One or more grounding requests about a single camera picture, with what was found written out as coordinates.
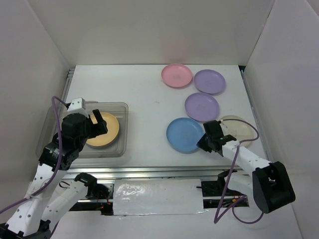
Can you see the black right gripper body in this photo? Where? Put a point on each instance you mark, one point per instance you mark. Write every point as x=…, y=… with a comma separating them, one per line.
x=209, y=139

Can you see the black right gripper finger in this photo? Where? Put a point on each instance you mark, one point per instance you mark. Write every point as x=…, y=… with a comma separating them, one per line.
x=218, y=149
x=203, y=143

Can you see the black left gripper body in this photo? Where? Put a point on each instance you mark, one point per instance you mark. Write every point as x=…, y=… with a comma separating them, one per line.
x=91, y=129

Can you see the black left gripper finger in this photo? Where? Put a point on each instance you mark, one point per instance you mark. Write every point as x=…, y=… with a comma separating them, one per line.
x=99, y=128
x=99, y=118

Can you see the yellow plate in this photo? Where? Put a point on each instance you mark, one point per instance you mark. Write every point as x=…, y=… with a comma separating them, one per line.
x=113, y=128

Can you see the blue plate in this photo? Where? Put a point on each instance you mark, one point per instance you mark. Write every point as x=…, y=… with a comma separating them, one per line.
x=183, y=134

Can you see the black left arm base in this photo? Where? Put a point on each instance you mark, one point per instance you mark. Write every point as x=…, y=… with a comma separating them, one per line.
x=100, y=201

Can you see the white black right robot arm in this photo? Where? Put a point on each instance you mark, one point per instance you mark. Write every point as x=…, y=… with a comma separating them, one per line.
x=266, y=184

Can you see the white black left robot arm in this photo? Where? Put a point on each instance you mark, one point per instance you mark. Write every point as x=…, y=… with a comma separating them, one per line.
x=35, y=217

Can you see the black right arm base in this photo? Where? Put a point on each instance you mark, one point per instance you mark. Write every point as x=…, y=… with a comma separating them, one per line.
x=215, y=188

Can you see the clear plastic bin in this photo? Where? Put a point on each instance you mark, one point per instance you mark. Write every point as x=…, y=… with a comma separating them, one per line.
x=116, y=149

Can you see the purple plate near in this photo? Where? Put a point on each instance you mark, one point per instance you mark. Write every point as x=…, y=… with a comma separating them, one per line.
x=202, y=107

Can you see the purple plate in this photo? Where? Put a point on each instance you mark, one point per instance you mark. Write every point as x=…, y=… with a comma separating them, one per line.
x=209, y=81
x=202, y=107

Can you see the cream plate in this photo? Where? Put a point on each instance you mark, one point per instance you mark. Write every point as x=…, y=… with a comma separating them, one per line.
x=233, y=125

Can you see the purple plate far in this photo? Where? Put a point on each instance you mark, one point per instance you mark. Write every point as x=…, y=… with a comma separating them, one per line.
x=209, y=81

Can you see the pink plate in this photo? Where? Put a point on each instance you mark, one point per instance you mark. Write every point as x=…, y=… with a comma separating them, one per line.
x=176, y=75

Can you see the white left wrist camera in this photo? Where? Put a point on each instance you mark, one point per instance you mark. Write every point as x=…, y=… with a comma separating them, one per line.
x=78, y=105

